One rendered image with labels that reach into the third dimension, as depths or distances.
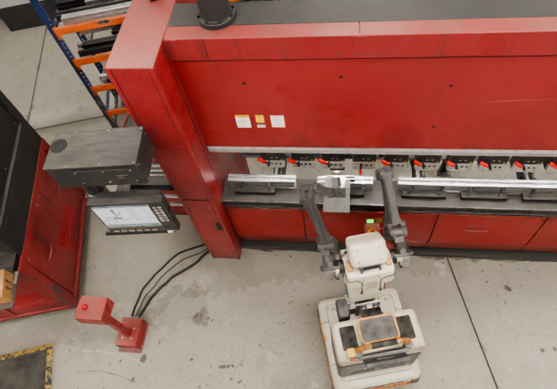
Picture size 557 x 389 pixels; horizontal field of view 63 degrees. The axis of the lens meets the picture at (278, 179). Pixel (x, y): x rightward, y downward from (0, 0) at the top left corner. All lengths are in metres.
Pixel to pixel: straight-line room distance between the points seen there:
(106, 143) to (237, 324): 2.02
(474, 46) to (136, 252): 3.32
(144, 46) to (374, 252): 1.62
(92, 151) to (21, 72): 4.25
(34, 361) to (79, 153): 2.35
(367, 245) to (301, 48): 1.11
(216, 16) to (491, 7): 1.29
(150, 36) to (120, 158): 0.63
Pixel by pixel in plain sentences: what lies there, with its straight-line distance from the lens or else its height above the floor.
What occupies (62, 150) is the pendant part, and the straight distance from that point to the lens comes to 2.65.
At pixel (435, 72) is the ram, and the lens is 2.47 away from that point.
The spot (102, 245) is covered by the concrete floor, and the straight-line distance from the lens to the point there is 4.64.
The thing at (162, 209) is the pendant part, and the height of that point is 1.51.
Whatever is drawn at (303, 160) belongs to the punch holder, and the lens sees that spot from 3.04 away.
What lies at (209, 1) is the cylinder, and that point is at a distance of 2.31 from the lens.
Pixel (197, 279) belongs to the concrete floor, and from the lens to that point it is 4.17.
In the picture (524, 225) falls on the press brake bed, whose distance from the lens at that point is 3.73.
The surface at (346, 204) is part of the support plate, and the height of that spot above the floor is 1.00.
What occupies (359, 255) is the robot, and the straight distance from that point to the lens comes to 2.61.
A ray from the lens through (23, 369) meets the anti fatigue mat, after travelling 4.55.
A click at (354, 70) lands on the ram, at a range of 2.41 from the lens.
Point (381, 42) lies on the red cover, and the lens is 2.28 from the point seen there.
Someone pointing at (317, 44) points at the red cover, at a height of 2.25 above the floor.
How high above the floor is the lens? 3.75
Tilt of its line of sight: 57 degrees down
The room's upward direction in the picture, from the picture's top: 11 degrees counter-clockwise
